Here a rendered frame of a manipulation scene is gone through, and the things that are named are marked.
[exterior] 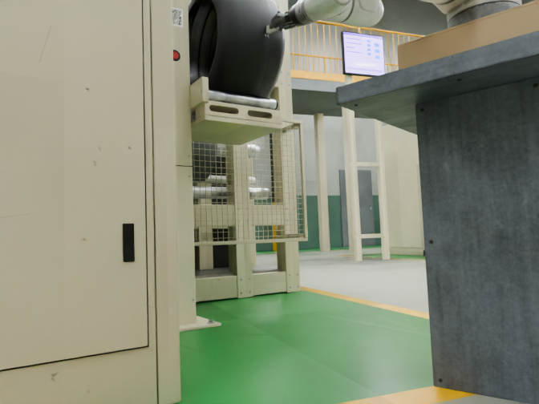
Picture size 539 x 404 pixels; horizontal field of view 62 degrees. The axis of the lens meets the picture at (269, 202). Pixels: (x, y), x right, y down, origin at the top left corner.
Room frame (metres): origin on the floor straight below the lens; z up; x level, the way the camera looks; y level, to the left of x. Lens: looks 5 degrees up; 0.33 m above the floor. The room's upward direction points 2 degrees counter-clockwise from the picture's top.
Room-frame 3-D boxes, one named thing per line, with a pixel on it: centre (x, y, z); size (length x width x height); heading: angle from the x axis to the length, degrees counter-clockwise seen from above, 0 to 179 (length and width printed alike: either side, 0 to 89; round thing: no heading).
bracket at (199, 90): (1.85, 0.33, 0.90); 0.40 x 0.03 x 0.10; 33
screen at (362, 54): (5.59, -1.27, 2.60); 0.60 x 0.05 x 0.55; 110
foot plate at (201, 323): (1.79, 0.39, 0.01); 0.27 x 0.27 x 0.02; 33
